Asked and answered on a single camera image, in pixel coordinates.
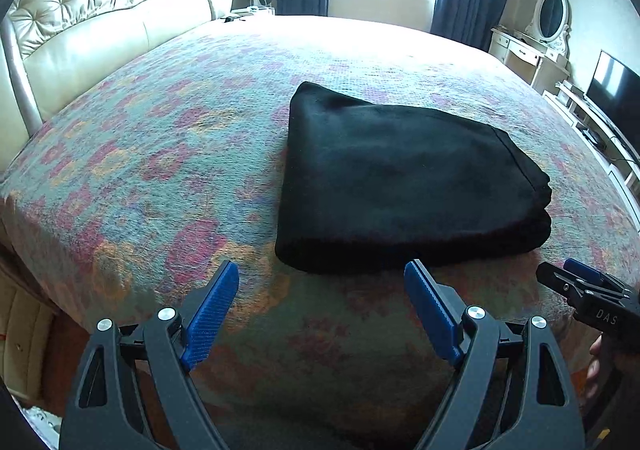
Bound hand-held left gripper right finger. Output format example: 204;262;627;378
404;259;586;450

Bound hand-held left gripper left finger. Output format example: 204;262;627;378
60;260;241;450

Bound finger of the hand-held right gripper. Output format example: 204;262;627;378
564;259;628;296
536;263;593;303

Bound black pants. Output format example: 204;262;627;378
275;80;553;276

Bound person's right hand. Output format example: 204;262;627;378
586;336;606;398

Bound white television cabinet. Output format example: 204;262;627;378
542;79;640;232

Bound bed with floral bedspread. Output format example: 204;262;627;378
0;15;640;450

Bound black television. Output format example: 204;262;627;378
586;50;640;119

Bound cream dressing table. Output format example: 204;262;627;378
490;25;571;92

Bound oval white-framed mirror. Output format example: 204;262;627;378
537;0;571;44

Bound white nightstand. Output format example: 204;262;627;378
220;5;277;24

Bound beige tufted leather bed frame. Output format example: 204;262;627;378
0;0;234;396

